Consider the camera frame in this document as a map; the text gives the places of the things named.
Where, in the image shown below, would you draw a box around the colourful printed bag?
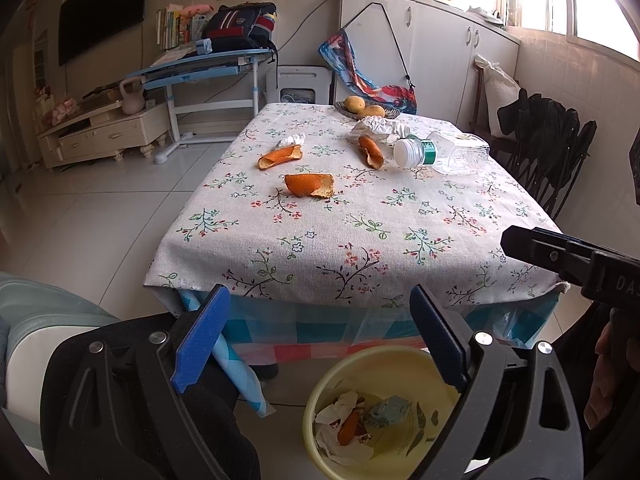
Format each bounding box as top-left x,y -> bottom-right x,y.
319,30 -> 418,116

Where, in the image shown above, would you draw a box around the beige kettlebell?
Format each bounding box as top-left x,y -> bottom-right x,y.
119,77 -> 147,116

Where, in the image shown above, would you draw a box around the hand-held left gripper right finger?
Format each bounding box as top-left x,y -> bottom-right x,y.
409,285 -> 583,480

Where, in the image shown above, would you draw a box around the cream tv stand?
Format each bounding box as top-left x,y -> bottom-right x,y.
37,101 -> 171,171

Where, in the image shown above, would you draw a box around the floral white tablecloth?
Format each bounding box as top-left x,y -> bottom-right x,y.
144,101 -> 571,308

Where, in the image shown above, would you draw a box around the colourful printed packet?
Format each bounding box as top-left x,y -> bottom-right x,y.
364,395 -> 412,431

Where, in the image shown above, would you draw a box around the pale green white seat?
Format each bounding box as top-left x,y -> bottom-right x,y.
0,272 -> 121,441

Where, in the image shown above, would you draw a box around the white floor appliance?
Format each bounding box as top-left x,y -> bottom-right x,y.
274,64 -> 333,106

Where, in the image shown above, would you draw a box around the dark woven fruit dish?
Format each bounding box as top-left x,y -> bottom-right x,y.
334,100 -> 401,121

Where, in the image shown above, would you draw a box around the dark wooden chair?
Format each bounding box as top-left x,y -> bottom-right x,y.
467,55 -> 521,161

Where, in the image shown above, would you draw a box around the checked plastic table cover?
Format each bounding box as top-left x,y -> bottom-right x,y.
175,287 -> 561,418

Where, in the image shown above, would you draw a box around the window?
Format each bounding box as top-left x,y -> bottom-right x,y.
500,0 -> 640,61

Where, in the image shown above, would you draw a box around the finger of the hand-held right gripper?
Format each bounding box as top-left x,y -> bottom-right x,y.
501,226 -> 601,286

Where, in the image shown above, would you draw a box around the pink cloth bundle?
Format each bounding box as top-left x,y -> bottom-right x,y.
42,100 -> 81,126

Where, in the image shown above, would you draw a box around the clear plastic bottle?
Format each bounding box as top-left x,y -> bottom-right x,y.
393,130 -> 491,176

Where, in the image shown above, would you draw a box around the dark striped backpack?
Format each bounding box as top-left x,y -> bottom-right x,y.
202,2 -> 278,63

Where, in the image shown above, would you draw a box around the row of books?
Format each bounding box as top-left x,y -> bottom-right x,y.
155,4 -> 211,51

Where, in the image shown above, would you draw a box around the white sack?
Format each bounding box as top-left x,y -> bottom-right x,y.
475,55 -> 521,136

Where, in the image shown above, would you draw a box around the large crumpled white paper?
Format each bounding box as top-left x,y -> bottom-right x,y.
348,115 -> 413,143

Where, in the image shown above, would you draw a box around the person's right hand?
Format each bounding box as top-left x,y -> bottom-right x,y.
585,317 -> 618,431

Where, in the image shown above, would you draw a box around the blue study desk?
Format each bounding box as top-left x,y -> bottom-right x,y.
132,47 -> 278,166

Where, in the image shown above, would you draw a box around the black television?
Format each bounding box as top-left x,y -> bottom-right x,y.
58,0 -> 150,67

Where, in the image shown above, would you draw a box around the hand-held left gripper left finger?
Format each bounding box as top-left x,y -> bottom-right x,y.
42,284 -> 232,480

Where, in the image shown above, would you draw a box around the black folding chairs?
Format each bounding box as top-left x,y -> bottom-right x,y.
497,87 -> 598,221

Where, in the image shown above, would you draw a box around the yellow plastic bin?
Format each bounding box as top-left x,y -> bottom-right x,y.
302,346 -> 481,480

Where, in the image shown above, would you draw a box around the orange peel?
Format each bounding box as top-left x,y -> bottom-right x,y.
284,172 -> 336,199
357,135 -> 385,168
257,144 -> 304,171
337,407 -> 361,447

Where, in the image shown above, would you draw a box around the white cabinet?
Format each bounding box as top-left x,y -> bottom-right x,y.
337,0 -> 521,133

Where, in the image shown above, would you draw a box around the black cord with toggle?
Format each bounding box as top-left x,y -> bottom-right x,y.
345,1 -> 418,93

